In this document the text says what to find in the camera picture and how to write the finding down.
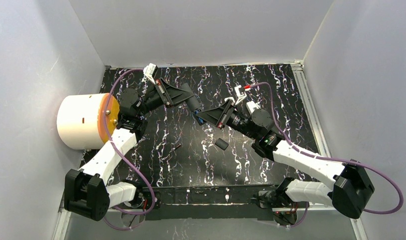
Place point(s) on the aluminium frame rail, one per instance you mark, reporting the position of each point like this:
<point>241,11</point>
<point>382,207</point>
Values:
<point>213,222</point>
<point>300,79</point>

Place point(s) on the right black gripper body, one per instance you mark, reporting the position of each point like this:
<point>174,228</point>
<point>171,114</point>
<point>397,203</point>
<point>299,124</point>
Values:
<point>225,114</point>

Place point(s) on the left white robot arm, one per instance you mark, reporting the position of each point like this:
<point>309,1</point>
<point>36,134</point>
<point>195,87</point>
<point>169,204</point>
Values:
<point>121,124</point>

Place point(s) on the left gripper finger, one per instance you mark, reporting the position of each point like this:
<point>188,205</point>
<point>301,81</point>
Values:
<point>164,89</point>
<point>178,98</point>

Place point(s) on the right aluminium frame rail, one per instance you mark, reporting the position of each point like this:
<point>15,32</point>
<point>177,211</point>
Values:
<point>300,79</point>

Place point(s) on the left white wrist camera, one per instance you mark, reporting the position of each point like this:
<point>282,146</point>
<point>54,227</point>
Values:
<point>149,72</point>

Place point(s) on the black remote control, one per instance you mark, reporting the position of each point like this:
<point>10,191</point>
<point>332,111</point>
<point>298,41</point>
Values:
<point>193,104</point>

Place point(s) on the blue battery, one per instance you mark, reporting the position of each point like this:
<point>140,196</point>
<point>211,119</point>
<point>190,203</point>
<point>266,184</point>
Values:
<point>198,119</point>

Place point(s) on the black remote battery cover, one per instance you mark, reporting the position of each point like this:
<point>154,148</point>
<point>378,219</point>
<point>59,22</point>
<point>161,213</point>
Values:
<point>223,145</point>

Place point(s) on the white orange cylinder container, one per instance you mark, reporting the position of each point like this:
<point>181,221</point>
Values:
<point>80,120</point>

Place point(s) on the front aluminium frame rail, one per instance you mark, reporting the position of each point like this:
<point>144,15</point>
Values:
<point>213,222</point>

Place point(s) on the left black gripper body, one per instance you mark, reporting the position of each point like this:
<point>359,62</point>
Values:
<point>163,93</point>

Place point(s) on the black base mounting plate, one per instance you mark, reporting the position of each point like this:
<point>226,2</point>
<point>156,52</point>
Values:
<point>221,202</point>

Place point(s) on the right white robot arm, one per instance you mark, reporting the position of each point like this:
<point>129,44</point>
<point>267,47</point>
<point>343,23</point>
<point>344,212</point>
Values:
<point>346,187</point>

